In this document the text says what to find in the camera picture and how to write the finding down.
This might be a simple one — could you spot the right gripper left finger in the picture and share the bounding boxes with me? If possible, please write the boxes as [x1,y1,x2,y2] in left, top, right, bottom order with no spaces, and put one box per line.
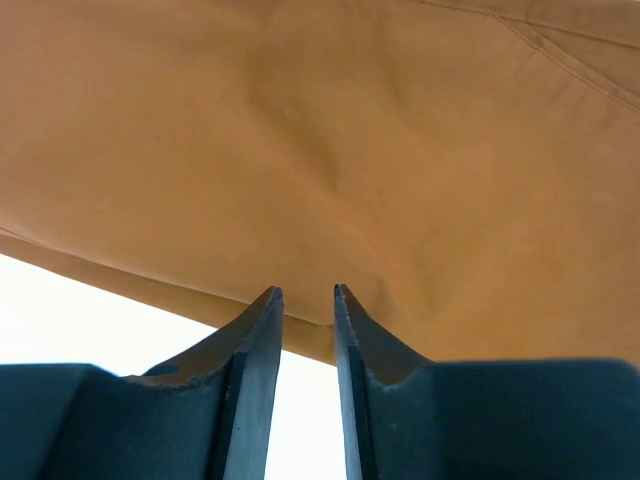
[1,287,283,479]

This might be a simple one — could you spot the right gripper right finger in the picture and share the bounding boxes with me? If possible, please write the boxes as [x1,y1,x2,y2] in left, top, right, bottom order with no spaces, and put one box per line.
[334,285,639,479]

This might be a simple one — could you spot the brown trousers with striped trim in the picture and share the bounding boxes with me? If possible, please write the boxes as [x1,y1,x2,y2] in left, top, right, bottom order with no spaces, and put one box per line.
[1,1,639,363]

